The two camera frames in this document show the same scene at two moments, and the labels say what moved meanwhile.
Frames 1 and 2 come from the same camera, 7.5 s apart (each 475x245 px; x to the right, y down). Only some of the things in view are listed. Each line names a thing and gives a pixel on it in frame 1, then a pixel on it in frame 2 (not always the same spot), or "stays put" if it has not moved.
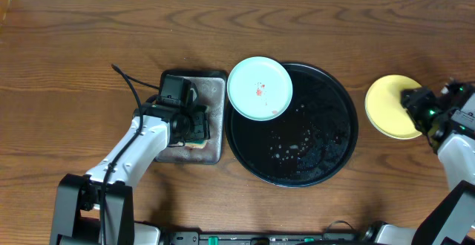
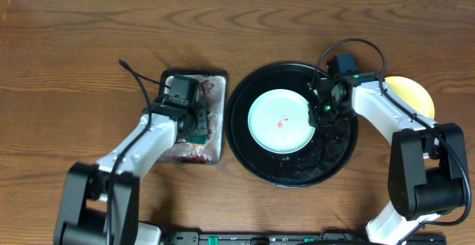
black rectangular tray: [211, 86] stays put
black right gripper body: [424, 110] → [327, 113]
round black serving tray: [306, 145] stays put
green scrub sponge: [200, 144] stays put
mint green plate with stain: [260, 88] → [279, 122]
